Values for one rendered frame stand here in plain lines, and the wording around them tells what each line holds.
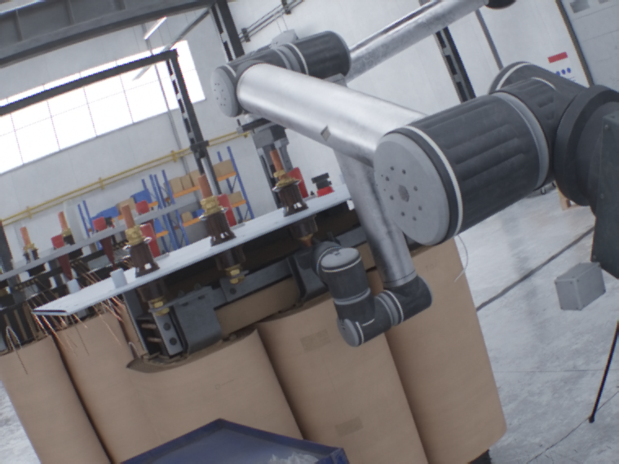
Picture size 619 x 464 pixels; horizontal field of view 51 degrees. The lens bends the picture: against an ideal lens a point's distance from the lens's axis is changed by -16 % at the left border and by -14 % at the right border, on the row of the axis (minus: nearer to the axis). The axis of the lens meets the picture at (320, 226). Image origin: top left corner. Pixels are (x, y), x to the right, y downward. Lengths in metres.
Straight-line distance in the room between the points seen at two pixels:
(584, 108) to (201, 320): 1.38
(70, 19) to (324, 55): 9.04
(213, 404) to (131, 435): 1.69
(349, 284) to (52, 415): 2.14
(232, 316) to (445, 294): 0.78
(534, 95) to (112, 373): 2.90
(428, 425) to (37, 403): 1.99
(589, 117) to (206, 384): 1.40
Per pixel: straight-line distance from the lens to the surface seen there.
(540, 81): 1.36
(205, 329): 2.21
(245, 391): 2.23
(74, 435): 3.76
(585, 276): 1.21
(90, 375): 3.77
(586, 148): 1.25
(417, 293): 2.12
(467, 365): 2.75
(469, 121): 1.21
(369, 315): 2.05
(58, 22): 10.88
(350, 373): 2.42
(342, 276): 1.99
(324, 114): 1.50
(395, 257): 2.08
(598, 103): 1.28
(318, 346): 2.36
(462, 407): 2.76
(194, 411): 2.19
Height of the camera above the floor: 1.49
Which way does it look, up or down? 5 degrees down
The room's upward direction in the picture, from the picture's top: 20 degrees counter-clockwise
